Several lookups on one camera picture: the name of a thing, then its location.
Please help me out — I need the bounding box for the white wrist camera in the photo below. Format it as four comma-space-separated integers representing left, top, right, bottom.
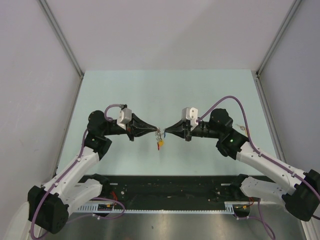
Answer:
116, 107, 132, 130
181, 107, 199, 127

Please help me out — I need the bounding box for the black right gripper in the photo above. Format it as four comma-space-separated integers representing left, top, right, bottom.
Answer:
165, 119, 222, 142

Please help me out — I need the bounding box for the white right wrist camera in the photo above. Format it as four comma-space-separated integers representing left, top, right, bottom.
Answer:
181, 107, 199, 127

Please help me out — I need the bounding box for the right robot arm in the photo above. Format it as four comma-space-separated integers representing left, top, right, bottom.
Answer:
164, 107, 320, 222

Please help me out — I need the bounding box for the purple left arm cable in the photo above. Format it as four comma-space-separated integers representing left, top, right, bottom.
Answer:
29, 103, 128, 240

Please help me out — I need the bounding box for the metal key organizer red handle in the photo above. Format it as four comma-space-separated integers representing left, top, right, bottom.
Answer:
155, 128, 165, 151

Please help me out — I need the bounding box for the white slotted cable duct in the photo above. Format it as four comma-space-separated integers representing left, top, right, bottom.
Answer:
75, 202, 250, 215

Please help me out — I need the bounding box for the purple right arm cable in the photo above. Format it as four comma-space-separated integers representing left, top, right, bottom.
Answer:
197, 95, 320, 216

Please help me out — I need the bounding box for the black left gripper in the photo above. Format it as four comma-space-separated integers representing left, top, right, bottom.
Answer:
102, 113, 156, 141

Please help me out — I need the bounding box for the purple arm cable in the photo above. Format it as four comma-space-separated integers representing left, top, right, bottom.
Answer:
197, 95, 320, 216
29, 103, 128, 240

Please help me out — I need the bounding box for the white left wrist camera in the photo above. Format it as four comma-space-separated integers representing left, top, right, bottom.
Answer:
116, 107, 132, 130

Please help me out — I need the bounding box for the aluminium frame post left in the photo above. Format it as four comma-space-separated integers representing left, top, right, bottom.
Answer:
37, 0, 85, 77

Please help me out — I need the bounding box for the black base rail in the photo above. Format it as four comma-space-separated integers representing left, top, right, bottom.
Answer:
72, 174, 261, 210

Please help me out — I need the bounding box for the aluminium frame post right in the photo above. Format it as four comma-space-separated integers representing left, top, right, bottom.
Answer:
254, 0, 307, 76

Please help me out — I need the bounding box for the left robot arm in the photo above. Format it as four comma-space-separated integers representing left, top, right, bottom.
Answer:
27, 104, 157, 239

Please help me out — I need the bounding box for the aluminium frame post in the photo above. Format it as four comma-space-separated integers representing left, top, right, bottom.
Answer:
254, 0, 307, 76
37, 0, 85, 77

